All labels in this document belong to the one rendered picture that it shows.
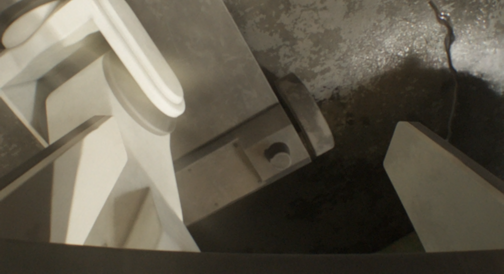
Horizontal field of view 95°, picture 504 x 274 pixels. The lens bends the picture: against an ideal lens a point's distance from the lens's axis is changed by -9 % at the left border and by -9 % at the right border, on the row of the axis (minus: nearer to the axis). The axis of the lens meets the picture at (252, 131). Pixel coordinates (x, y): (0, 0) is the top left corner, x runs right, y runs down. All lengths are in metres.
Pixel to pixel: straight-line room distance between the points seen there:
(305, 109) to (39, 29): 0.42
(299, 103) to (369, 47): 0.31
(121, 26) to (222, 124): 0.26
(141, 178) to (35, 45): 0.20
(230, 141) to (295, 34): 0.32
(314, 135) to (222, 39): 0.26
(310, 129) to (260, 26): 0.29
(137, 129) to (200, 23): 0.24
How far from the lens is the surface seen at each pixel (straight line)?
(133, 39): 0.36
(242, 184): 0.55
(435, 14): 0.85
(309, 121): 0.51
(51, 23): 0.38
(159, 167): 0.33
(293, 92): 0.52
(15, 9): 0.40
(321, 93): 0.71
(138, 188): 0.28
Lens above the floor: 0.66
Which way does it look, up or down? 69 degrees down
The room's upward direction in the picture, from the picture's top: 168 degrees clockwise
